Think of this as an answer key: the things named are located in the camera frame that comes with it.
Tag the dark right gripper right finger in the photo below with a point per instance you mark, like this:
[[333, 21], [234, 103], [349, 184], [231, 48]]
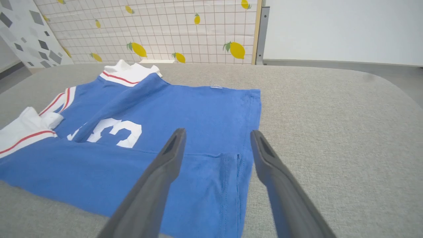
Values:
[[284, 198]]

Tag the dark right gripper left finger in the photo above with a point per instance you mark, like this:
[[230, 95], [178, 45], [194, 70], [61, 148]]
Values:
[[148, 195]]

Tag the blue shirt with white sleeves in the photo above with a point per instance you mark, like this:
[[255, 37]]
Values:
[[198, 115]]

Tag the grey fabric sofa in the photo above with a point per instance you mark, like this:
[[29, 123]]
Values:
[[330, 132]]

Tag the lemon print partition screen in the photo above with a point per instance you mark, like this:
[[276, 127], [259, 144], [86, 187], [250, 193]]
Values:
[[165, 29]]

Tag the grey metal partition stand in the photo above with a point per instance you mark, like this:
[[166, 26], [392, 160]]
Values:
[[262, 33]]

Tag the grey geometric pattern panel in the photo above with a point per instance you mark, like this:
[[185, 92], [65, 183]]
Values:
[[29, 33]]

